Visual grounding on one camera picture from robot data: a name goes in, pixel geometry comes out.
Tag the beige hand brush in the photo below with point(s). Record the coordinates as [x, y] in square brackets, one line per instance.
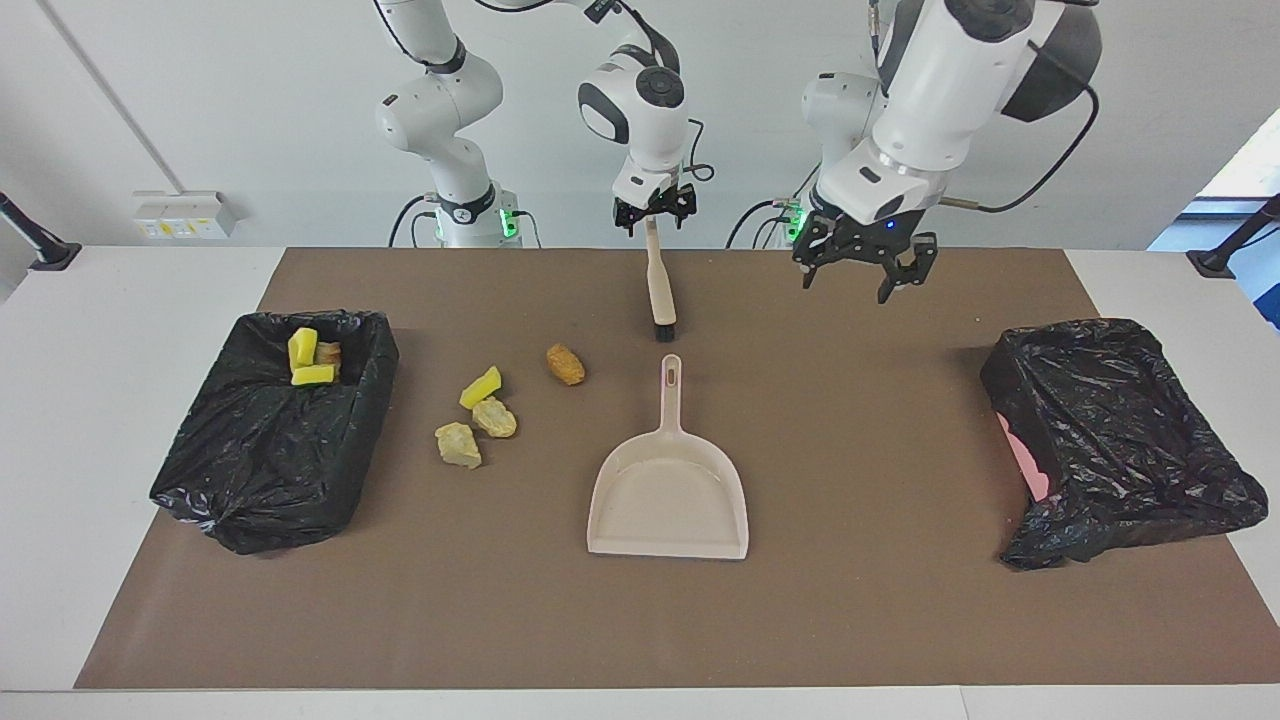
[660, 290]

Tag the beige plastic dustpan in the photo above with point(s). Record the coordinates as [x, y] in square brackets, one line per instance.
[665, 505]

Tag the black bag covered bin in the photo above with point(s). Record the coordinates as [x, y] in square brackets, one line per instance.
[250, 450]

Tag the yellow sponge piece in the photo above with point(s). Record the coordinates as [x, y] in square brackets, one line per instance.
[313, 375]
[481, 388]
[302, 347]

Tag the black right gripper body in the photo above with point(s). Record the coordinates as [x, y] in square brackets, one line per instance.
[655, 200]

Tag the pink plastic bin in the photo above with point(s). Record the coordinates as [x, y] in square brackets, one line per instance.
[1030, 470]

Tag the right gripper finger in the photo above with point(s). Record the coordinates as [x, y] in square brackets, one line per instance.
[686, 212]
[626, 220]

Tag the black stand leg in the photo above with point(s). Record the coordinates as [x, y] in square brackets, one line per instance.
[50, 252]
[1215, 262]

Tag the white wall socket box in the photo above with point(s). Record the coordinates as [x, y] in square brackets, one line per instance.
[180, 215]

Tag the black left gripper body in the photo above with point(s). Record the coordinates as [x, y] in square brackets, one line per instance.
[870, 238]

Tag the beige lump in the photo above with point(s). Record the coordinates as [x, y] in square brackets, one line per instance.
[494, 418]
[458, 445]

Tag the brown fried nugget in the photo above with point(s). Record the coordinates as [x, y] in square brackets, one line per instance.
[566, 365]

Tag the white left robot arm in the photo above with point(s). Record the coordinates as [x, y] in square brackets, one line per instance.
[940, 90]

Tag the toy croissant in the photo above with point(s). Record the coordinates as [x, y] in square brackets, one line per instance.
[329, 355]

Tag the brown table mat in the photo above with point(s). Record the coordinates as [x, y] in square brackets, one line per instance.
[640, 620]

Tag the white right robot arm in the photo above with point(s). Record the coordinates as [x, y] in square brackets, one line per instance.
[440, 100]

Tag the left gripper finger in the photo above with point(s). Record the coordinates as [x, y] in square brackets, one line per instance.
[814, 250]
[912, 262]

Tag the black garbage bag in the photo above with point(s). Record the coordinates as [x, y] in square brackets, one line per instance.
[1120, 420]

